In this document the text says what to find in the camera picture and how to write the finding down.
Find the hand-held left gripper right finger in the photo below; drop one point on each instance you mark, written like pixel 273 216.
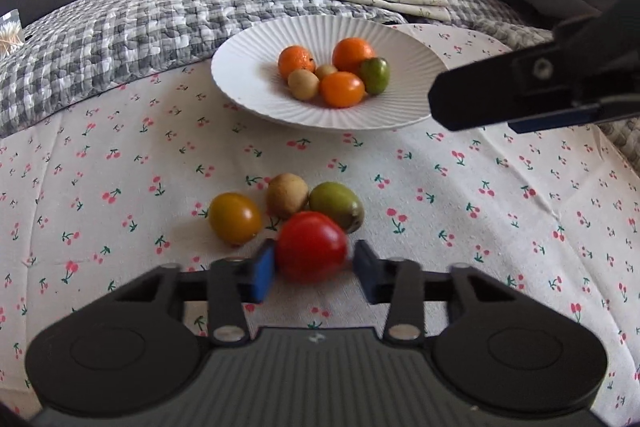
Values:
pixel 367 277

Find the red tomato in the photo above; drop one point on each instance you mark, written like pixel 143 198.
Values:
pixel 310 247

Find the oval orange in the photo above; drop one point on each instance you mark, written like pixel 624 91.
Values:
pixel 342 90

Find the white ribbed plate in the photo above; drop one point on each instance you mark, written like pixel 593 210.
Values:
pixel 250 67

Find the round mandarin with dark stem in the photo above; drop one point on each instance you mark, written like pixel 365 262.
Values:
pixel 296 61

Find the small brown kiwi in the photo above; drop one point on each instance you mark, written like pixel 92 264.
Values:
pixel 286 194

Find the round orange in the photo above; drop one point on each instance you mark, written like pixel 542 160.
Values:
pixel 352 53

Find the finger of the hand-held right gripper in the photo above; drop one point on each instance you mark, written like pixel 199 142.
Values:
pixel 490 94

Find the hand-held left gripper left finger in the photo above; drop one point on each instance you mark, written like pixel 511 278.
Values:
pixel 262 274

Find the cherry print cloth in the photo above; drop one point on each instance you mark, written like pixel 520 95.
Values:
pixel 125 157

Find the yellow-orange tomato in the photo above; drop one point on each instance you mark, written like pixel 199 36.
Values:
pixel 234 218

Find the grey checked blanket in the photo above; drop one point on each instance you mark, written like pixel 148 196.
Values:
pixel 115 27

